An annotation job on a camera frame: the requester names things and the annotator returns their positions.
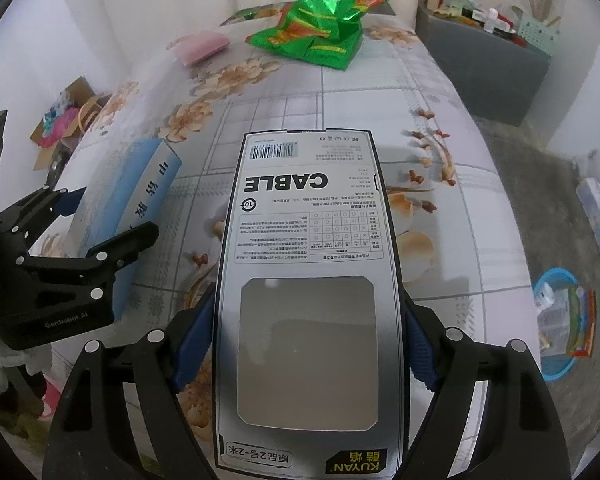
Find white toy figure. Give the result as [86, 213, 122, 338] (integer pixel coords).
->
[471, 4, 517, 37]

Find grey cardboard cable box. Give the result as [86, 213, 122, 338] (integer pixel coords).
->
[211, 128, 409, 480]

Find blue plastic basin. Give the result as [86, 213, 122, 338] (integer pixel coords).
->
[531, 267, 600, 383]

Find grey storage cabinet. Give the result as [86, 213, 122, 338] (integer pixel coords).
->
[414, 0, 552, 127]

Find white cloth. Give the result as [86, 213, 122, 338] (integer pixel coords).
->
[0, 342, 33, 397]

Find white plush toy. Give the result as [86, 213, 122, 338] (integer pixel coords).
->
[574, 149, 600, 182]

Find clear plastic box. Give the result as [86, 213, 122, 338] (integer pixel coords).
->
[534, 284, 577, 357]

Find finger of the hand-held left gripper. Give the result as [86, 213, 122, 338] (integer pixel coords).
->
[79, 222, 160, 287]
[0, 186, 88, 257]

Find green foil snack bag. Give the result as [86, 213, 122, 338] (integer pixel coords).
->
[244, 0, 407, 72]

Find open cardboard box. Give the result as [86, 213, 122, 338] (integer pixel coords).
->
[29, 76, 114, 173]

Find grey carpet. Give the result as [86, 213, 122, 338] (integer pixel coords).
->
[467, 115, 600, 461]

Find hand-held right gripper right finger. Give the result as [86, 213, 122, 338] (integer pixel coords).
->
[404, 289, 572, 480]

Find pink slipper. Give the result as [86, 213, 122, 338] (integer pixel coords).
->
[36, 379, 65, 420]

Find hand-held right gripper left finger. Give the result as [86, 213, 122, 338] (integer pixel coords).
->
[42, 284, 217, 480]

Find pink pouch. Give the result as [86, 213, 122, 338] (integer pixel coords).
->
[171, 30, 232, 67]

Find silver printed flat packet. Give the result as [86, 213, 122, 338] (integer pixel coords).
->
[219, 2, 293, 28]

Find mint dotted holder box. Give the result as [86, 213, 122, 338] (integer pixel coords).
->
[519, 9, 564, 57]

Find blue white long box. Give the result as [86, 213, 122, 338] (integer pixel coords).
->
[76, 137, 184, 322]

